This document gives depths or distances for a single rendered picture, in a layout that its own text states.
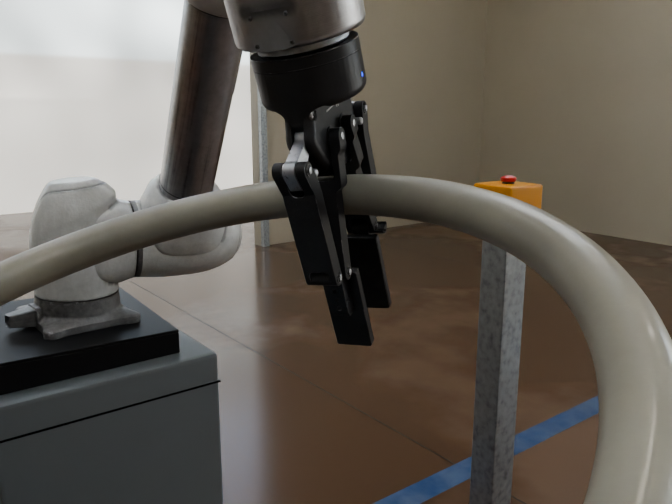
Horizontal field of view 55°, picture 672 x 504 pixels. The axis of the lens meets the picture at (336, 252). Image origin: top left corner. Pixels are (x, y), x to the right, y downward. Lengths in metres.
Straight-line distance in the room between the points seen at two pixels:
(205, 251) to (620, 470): 1.13
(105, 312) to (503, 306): 0.94
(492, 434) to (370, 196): 1.39
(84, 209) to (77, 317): 0.20
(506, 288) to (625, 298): 1.37
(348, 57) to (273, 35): 0.05
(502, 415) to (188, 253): 0.94
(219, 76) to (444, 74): 6.56
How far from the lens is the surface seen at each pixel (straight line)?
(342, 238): 0.47
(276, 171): 0.42
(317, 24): 0.41
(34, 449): 1.22
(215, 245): 1.29
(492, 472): 1.85
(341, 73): 0.43
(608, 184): 7.14
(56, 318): 1.30
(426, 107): 7.37
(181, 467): 1.34
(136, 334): 1.26
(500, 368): 1.72
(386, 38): 6.98
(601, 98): 7.18
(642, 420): 0.23
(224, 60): 1.06
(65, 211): 1.25
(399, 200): 0.44
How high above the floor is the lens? 1.26
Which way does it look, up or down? 12 degrees down
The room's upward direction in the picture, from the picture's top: straight up
